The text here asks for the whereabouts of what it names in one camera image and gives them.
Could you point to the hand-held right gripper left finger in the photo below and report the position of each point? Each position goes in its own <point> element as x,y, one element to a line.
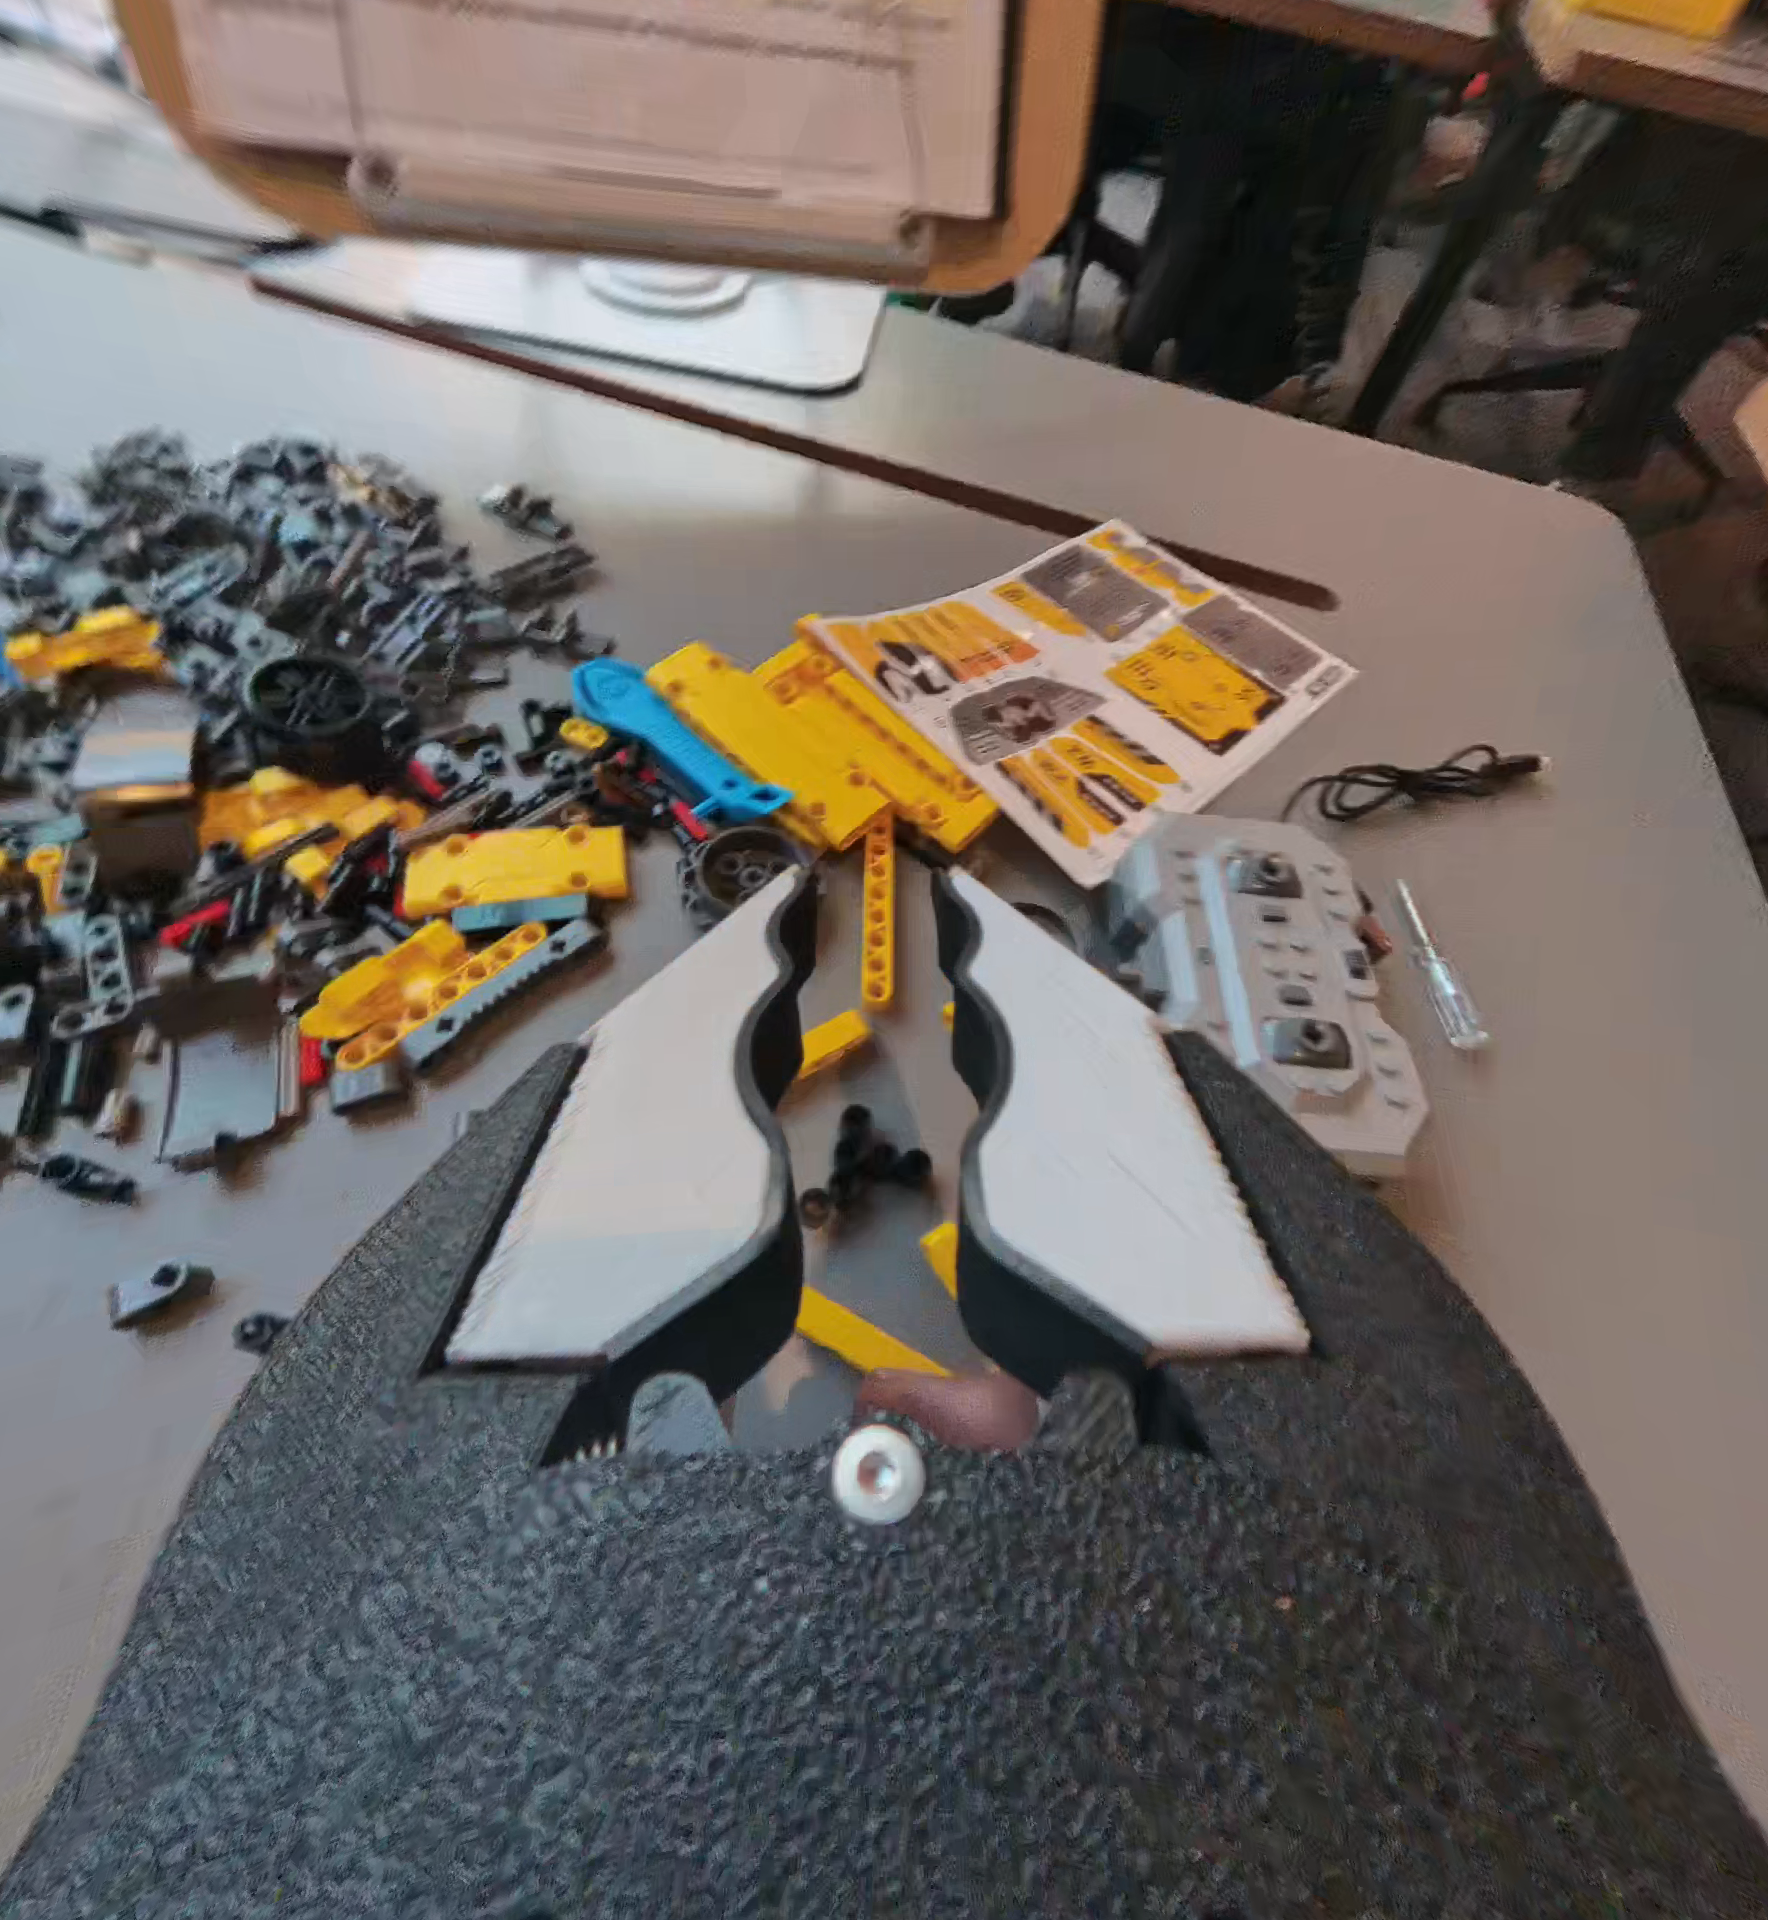
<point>644,1169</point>

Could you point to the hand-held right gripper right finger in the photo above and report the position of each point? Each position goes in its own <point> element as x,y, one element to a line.
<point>1109,1186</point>

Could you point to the pile of toy building pieces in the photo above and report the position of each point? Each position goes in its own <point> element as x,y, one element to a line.
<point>329,601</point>

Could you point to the grey desk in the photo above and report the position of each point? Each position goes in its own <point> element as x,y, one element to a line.
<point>1576,1274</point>

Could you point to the wood-edged background desk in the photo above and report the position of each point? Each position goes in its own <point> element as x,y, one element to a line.
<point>1725,76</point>

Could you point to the black cross connector piece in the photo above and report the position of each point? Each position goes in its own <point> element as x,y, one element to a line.
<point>855,1154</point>

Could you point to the yellow long beam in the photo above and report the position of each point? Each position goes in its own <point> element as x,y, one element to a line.
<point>878,914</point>
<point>837,1045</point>

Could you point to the dark grey wheel hub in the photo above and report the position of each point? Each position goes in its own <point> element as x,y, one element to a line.
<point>742,867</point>

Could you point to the yellow beam with grey rack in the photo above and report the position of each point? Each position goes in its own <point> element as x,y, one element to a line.
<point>373,981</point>

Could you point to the yellow curved panel piece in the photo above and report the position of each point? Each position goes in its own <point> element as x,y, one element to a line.
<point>511,869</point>

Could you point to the blue brick separator tool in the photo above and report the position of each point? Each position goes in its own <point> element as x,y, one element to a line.
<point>644,712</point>

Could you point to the yellow grey sticker sheet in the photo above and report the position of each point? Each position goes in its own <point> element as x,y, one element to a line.
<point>1125,675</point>

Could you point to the wooden document stand with sheet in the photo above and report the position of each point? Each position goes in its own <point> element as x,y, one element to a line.
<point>600,120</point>

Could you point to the yellow storage bin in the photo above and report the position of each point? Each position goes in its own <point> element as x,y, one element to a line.
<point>1649,14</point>

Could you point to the yellow perforated frame piece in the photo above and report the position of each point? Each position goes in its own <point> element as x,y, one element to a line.
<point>900,766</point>
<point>751,736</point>

